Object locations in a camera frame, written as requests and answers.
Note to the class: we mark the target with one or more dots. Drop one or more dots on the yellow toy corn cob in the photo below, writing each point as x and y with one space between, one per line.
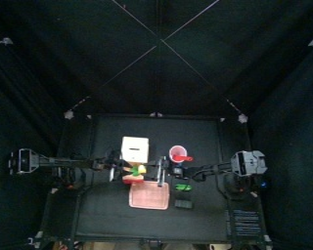
141 169

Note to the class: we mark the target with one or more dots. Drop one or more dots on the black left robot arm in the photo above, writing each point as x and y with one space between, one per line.
63 161

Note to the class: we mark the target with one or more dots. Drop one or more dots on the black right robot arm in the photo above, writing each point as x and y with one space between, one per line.
248 162

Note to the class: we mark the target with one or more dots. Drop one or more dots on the pale wooden box with slot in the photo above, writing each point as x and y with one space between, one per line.
135 148

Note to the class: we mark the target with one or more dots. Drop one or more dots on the green toy vegetable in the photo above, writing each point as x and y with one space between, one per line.
184 187

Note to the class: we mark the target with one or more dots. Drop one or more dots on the pink rectangular tray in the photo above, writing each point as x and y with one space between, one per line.
149 195

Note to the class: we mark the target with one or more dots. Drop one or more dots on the small black block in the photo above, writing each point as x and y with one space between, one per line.
184 204

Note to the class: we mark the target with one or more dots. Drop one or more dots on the white text sticker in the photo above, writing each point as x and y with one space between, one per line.
247 223

